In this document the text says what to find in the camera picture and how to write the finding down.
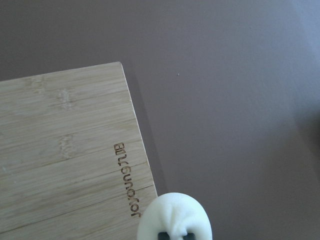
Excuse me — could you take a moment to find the white steamed bun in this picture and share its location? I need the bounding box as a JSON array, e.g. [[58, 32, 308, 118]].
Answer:
[[136, 192, 213, 240]]

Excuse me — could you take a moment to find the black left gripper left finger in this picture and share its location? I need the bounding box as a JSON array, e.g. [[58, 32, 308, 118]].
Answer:
[[157, 232, 171, 240]]

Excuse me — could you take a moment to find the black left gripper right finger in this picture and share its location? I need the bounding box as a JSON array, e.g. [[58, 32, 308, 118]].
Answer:
[[182, 232, 196, 240]]

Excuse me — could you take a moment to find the bamboo cutting board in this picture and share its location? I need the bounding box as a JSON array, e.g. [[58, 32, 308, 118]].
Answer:
[[0, 62, 157, 240]]

